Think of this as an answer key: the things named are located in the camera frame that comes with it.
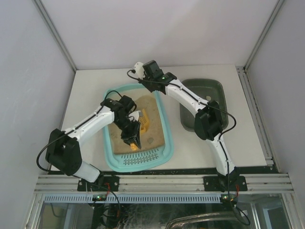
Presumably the black left camera cable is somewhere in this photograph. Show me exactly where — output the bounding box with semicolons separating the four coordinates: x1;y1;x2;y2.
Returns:
36;90;123;172

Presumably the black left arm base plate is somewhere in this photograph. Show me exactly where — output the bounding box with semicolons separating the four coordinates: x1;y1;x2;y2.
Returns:
77;175;120;192

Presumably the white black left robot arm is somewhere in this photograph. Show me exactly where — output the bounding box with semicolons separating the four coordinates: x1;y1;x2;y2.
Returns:
45;95;143;183

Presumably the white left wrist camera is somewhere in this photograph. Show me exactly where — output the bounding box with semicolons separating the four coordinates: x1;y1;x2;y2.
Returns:
129;111;142;121

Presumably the orange plastic litter scoop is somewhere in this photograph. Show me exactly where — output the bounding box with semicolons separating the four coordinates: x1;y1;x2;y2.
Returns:
130;108;150;151

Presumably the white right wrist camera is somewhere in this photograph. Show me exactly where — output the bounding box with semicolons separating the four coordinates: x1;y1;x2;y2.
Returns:
132;62;145;80

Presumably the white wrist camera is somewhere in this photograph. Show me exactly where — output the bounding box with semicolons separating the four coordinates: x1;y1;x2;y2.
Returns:
132;62;145;80
129;111;142;121

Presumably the dark grey plastic bin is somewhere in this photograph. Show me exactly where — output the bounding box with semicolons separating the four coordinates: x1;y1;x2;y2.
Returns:
180;78;227;132

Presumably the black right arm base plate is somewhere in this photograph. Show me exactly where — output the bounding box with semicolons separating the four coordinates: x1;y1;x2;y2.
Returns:
203;176;248;192

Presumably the aluminium mounting rail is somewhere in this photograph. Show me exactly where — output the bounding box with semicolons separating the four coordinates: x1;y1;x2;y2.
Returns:
34;174;294;194

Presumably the teal plastic litter box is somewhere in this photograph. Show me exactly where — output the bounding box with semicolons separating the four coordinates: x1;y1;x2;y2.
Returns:
102;83;174;173

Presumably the black camera cable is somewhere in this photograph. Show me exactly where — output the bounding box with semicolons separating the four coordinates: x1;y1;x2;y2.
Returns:
36;90;123;172
126;69;238;194

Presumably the blue slotted cable duct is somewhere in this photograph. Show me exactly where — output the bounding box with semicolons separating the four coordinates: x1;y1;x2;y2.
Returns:
44;194;221;204

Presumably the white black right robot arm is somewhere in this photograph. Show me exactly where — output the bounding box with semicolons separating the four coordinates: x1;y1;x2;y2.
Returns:
134;61;239;178

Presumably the black right camera cable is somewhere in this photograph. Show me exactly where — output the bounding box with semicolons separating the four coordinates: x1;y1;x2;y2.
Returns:
126;69;238;194

